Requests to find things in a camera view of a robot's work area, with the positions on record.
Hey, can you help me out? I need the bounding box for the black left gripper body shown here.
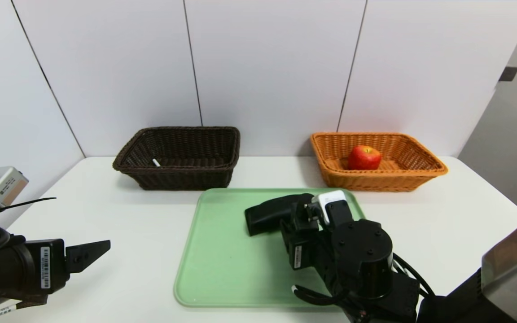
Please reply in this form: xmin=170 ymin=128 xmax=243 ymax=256
xmin=0 ymin=238 xmax=70 ymax=303

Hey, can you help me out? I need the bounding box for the red apple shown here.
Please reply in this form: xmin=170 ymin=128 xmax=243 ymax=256
xmin=347 ymin=144 xmax=382 ymax=170

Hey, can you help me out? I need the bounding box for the dark brown wicker basket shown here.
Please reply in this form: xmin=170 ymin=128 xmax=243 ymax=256
xmin=112 ymin=126 xmax=241 ymax=191

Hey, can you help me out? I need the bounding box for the orange wicker basket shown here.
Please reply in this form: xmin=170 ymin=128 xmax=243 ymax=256
xmin=310 ymin=131 xmax=449 ymax=192

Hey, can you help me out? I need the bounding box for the light green plastic tray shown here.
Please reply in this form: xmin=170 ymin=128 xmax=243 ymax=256
xmin=173 ymin=188 xmax=367 ymax=309

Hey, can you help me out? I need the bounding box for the black glasses case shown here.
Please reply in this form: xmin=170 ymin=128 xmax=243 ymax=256
xmin=244 ymin=193 xmax=315 ymax=237

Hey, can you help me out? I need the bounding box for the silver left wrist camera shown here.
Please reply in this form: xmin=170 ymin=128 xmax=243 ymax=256
xmin=0 ymin=166 xmax=29 ymax=209

